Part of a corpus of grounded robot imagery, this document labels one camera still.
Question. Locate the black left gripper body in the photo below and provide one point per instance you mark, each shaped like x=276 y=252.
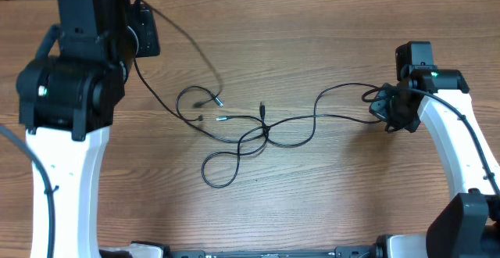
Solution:
x=143 y=26

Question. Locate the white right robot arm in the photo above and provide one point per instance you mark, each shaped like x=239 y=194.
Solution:
x=439 y=99

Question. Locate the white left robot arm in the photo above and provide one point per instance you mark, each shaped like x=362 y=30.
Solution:
x=68 y=94

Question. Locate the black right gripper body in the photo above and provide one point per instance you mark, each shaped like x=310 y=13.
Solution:
x=394 y=111

